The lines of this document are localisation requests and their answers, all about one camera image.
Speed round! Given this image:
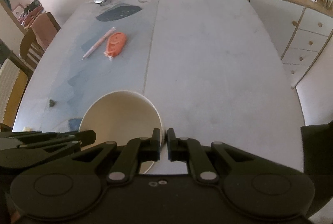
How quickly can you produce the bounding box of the cream bowl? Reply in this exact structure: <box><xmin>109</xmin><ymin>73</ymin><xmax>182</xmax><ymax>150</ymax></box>
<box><xmin>78</xmin><ymin>90</ymin><xmax>165</xmax><ymax>174</ymax></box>

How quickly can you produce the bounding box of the small beige crumb object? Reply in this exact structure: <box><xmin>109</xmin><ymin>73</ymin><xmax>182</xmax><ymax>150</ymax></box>
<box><xmin>23</xmin><ymin>126</ymin><xmax>33</xmax><ymax>132</ymax></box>

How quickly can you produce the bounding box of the small black object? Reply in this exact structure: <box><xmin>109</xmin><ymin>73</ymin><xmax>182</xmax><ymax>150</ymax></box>
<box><xmin>48</xmin><ymin>99</ymin><xmax>56</xmax><ymax>107</ymax></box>

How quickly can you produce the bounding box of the sofa with white cover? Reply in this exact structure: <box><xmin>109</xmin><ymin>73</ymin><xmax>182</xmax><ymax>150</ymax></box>
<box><xmin>1</xmin><ymin>41</ymin><xmax>33</xmax><ymax>130</ymax></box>

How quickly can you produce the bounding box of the orange correction tape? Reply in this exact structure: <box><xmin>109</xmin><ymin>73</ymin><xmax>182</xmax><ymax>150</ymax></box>
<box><xmin>104</xmin><ymin>32</ymin><xmax>127</xmax><ymax>58</ymax></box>

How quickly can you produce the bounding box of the pink pen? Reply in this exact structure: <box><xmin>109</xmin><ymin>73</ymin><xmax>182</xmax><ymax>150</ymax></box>
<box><xmin>82</xmin><ymin>27</ymin><xmax>116</xmax><ymax>60</ymax></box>

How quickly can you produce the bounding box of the pink towel on chair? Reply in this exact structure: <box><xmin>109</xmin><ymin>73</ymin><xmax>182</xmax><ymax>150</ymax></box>
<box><xmin>30</xmin><ymin>12</ymin><xmax>60</xmax><ymax>50</ymax></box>

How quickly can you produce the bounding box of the wooden chair left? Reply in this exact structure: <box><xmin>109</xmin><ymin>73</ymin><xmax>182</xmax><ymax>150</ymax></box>
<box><xmin>19</xmin><ymin>11</ymin><xmax>62</xmax><ymax>70</ymax></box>

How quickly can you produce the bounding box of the wooden chair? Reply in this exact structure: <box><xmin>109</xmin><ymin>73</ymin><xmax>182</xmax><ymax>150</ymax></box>
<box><xmin>301</xmin><ymin>122</ymin><xmax>332</xmax><ymax>217</ymax></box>
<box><xmin>19</xmin><ymin>11</ymin><xmax>62</xmax><ymax>70</ymax></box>

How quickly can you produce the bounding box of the wooden chair right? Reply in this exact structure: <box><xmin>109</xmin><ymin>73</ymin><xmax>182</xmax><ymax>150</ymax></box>
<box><xmin>301</xmin><ymin>122</ymin><xmax>332</xmax><ymax>217</ymax></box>

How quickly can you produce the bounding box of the white drawer cabinet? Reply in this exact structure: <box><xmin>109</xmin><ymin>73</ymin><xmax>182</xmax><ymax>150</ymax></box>
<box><xmin>250</xmin><ymin>0</ymin><xmax>332</xmax><ymax>87</ymax></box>

